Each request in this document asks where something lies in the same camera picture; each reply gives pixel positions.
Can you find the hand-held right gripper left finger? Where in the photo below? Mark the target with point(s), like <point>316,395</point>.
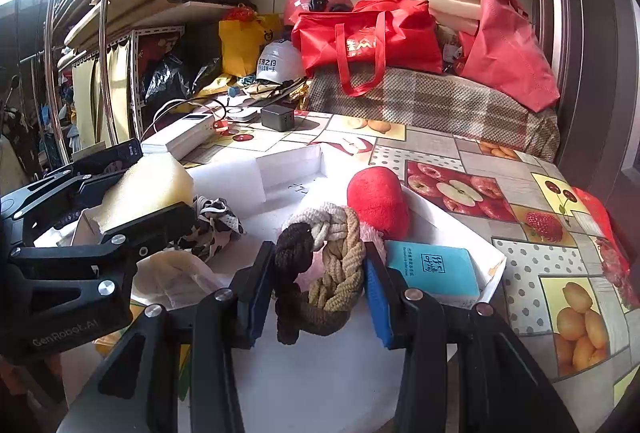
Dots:
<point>260,298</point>

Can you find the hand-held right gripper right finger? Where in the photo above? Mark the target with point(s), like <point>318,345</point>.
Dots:
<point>382,308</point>

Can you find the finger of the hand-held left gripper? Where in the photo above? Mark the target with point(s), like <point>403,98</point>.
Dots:
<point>150,228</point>
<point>55,190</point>

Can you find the yellow sponge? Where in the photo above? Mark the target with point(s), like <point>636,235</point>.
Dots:
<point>145,188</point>

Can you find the white cardboard box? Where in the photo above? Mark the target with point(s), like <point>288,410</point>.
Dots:
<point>320,378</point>

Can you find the white cloth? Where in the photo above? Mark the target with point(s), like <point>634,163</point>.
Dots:
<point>170,278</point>

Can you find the cow print scrunchie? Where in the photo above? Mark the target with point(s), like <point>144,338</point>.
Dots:
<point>215,225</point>

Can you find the blue tissue packet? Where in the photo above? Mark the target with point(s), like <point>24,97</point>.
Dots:
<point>435,268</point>

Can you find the white power bank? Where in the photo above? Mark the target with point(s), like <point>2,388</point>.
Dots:
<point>180,135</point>

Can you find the red and pink plush toy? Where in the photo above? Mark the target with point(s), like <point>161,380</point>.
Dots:
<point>377,198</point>

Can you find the yellow curtain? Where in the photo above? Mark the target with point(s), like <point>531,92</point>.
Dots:
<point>117,88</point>

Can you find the white flat device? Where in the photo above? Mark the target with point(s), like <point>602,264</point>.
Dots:
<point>244,114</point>

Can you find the black plastic bag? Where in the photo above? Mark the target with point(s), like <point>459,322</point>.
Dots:
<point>175,78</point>

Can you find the black charger block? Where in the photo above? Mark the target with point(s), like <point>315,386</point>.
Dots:
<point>277,118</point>

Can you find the metal pipe rack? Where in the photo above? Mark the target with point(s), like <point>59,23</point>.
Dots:
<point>102,13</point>

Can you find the plaid covered bench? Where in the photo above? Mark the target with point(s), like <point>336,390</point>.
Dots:
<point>425,113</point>

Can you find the yellow bag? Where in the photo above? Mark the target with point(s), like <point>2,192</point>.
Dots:
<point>245,43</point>

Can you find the white helmet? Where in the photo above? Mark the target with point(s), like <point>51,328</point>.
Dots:
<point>280,63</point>

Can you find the red plastic bag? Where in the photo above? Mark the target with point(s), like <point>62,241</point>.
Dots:
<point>610,238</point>

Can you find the red tote bag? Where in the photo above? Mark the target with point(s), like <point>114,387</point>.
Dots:
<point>390,38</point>

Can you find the red helmet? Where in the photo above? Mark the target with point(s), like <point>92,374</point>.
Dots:
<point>310,3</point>

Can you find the plain red fabric bag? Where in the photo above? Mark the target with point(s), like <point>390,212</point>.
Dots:
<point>510,53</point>

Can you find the brown metal door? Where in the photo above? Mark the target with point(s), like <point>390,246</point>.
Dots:
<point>590,63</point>

